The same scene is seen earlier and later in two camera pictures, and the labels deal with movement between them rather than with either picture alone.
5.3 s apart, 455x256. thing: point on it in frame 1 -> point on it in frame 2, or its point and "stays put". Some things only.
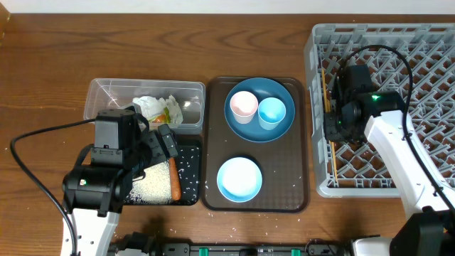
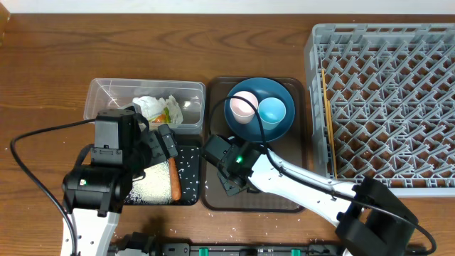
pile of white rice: x=154 y=187 stays put
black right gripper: x=330 y=131 -> x=225 y=179
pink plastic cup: x=244 y=105 stays put
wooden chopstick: x=325 y=107 stays put
